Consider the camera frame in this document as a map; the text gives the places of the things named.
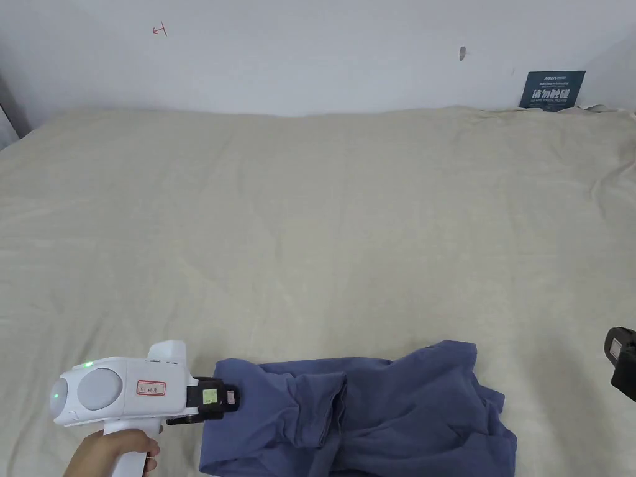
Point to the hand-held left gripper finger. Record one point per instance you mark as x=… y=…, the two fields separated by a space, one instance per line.
x=214 y=397

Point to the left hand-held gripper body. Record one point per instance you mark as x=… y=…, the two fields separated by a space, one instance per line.
x=114 y=390

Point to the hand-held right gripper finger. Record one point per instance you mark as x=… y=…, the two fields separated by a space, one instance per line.
x=622 y=362

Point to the dark blue shirt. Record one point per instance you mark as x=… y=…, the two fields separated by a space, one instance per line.
x=367 y=417

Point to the person's left hand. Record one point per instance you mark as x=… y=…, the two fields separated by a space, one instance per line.
x=109 y=454

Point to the bed with beige sheet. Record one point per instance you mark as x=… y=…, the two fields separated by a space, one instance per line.
x=308 y=223

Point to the dark blue sign card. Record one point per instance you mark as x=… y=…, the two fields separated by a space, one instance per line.
x=552 y=89

